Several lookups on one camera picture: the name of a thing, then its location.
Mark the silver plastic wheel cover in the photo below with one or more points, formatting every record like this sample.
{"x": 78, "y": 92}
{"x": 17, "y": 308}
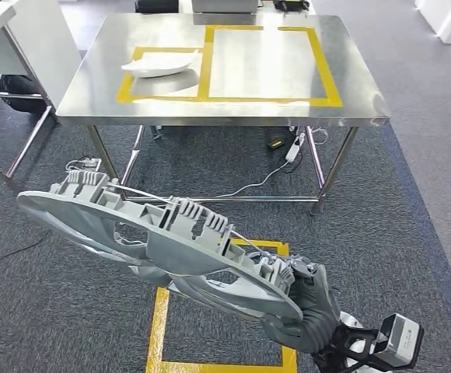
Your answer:
{"x": 186, "y": 255}

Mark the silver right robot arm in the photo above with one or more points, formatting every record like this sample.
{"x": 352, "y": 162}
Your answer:
{"x": 315, "y": 340}

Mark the white curved plastic part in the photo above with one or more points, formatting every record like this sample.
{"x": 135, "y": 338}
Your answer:
{"x": 159, "y": 66}

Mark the stainless steel workbench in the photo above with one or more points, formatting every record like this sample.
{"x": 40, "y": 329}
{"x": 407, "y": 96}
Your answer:
{"x": 100, "y": 77}

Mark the white power strip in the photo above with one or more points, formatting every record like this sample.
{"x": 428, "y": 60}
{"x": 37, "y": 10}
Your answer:
{"x": 91, "y": 164}
{"x": 293, "y": 150}

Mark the small yellow table tape rectangle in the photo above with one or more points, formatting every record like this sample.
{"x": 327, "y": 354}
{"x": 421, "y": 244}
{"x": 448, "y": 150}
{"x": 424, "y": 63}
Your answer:
{"x": 159, "y": 98}

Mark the large yellow table tape rectangle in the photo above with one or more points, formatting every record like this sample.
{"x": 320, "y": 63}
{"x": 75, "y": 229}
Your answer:
{"x": 328, "y": 77}

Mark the white table with chrome legs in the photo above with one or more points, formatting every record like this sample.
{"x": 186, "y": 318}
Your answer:
{"x": 42, "y": 46}

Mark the person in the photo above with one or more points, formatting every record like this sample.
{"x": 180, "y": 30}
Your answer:
{"x": 23, "y": 95}

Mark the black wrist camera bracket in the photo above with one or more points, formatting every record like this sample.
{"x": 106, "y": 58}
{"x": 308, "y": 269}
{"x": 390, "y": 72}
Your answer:
{"x": 344, "y": 334}

